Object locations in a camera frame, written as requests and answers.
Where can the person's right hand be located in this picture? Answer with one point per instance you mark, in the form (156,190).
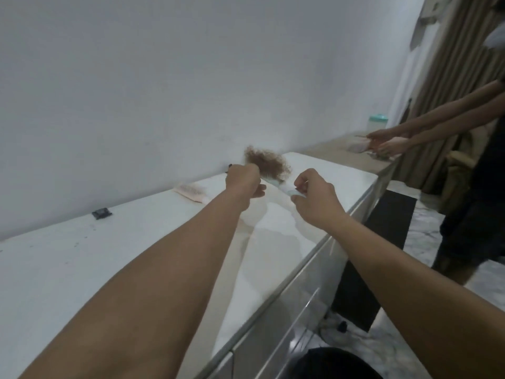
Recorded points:
(317,203)

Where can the person's left hand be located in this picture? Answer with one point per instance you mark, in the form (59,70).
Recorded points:
(241,183)

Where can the person's right thumb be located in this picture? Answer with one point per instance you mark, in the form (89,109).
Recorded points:
(298,200)

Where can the person's left thumb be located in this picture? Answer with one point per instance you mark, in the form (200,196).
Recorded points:
(259,191)

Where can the light teal comb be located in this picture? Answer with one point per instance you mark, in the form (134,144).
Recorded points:
(282,187)

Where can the clump of brown hair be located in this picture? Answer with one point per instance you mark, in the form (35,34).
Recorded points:
(270,161)

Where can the person's left forearm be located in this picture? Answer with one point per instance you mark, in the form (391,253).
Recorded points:
(142,288)

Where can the person's right forearm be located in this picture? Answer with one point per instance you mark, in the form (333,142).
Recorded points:
(418,296)

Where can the beige side table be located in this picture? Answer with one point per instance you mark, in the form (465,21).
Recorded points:
(335,151)

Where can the pink hairbrush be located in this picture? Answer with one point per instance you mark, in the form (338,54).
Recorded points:
(192,192)

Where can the black floor mat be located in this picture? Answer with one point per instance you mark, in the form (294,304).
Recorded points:
(388,224)

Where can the clear container with teal lid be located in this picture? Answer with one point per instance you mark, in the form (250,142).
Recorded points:
(377,124)

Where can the white cabinet with drawers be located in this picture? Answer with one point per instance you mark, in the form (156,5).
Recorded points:
(276,311)

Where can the small black floor object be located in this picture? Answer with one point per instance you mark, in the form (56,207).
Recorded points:
(342,326)

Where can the small black clip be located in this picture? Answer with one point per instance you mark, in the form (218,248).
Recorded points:
(101,213)

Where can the beige chair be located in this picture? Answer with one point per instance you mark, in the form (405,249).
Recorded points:
(459,169)

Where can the person's black clothing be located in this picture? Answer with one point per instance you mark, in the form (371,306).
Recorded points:
(335,365)

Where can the beige curtain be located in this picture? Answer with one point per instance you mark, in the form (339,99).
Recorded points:
(453,67)

